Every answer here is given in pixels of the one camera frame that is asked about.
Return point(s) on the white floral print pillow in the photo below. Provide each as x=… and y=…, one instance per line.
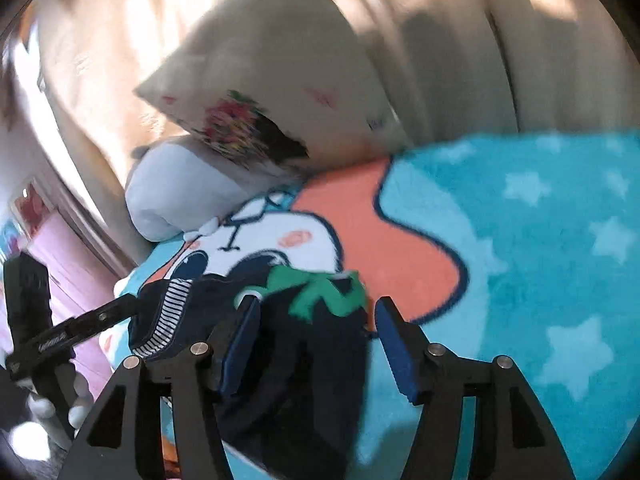
x=280, y=85

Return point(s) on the pink cabinet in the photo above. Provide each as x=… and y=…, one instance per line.
x=82, y=270

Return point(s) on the beige curtain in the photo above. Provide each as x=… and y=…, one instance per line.
x=425, y=35

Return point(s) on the wall poster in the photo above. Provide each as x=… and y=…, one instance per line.
x=29, y=207

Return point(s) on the dark navy pants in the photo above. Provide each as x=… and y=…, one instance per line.
x=310, y=360

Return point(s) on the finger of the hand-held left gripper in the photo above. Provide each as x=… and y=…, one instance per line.
x=102, y=316

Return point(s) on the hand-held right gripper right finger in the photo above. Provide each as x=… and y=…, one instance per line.
x=397, y=352

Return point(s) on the blue star printed blanket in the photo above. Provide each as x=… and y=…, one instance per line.
x=525, y=285

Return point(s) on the grey white plush pillow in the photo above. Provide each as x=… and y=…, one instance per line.
x=170, y=190

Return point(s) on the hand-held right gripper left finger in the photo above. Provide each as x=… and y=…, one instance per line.
x=243, y=347

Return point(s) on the person's left hand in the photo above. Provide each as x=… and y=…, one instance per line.
x=77, y=400

